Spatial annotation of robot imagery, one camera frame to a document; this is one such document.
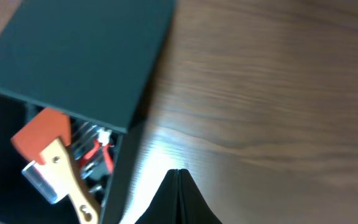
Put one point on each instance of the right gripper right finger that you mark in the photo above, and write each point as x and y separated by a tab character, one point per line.
192	207

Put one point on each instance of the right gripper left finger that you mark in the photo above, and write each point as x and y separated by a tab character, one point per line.
163	207

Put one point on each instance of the red handled pliers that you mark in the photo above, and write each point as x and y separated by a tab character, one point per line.
97	154

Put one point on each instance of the orange scraper wooden handle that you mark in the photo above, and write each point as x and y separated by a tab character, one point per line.
46	140

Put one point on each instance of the dark green box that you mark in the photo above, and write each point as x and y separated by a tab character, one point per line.
91	60

